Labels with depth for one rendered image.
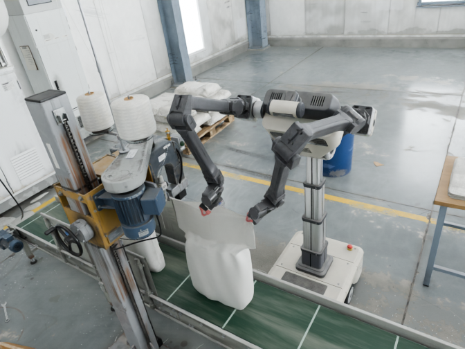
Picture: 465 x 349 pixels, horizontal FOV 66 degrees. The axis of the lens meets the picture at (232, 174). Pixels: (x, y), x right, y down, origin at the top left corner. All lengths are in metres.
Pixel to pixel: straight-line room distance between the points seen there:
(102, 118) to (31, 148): 2.94
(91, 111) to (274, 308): 1.45
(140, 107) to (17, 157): 3.17
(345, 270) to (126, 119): 1.76
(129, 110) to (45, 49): 4.03
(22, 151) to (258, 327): 3.36
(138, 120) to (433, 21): 8.29
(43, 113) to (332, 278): 1.94
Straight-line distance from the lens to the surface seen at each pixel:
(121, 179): 1.53
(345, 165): 4.00
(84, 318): 3.05
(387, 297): 2.85
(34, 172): 4.71
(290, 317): 2.19
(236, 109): 1.75
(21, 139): 4.58
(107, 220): 1.79
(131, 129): 1.54
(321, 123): 1.34
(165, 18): 7.79
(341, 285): 2.52
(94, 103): 1.74
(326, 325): 2.17
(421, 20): 9.34
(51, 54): 5.53
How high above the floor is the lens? 2.13
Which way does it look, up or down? 31 degrees down
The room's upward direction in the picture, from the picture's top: 8 degrees counter-clockwise
